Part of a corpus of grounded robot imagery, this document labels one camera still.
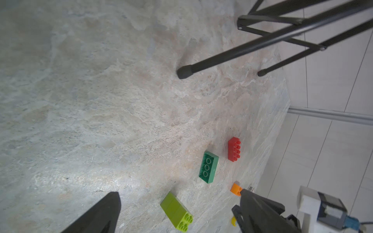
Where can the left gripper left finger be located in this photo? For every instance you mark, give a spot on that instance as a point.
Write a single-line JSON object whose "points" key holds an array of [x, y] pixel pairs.
{"points": [[101, 218]]}

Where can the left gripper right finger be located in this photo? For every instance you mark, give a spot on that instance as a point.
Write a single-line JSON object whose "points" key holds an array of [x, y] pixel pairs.
{"points": [[257, 214]]}

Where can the orange curved lego brick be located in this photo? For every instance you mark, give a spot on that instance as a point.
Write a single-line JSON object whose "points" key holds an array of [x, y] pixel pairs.
{"points": [[236, 188]]}

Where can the dark green lego brick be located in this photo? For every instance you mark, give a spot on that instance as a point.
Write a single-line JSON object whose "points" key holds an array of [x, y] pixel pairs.
{"points": [[208, 167]]}

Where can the red lego brick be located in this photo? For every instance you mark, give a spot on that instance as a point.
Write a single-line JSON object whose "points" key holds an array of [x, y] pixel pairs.
{"points": [[234, 149]]}

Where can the lime lego brick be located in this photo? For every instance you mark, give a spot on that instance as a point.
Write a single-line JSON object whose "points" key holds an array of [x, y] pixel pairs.
{"points": [[182, 220], [171, 205]]}

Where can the yellow clock lego piece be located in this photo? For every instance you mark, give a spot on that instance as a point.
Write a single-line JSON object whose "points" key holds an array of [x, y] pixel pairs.
{"points": [[234, 221]]}

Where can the black perforated music stand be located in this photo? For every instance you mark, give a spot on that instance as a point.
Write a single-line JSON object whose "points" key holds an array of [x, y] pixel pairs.
{"points": [[296, 26]]}

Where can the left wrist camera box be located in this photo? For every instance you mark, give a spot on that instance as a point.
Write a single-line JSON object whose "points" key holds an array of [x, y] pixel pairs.
{"points": [[324, 213]]}

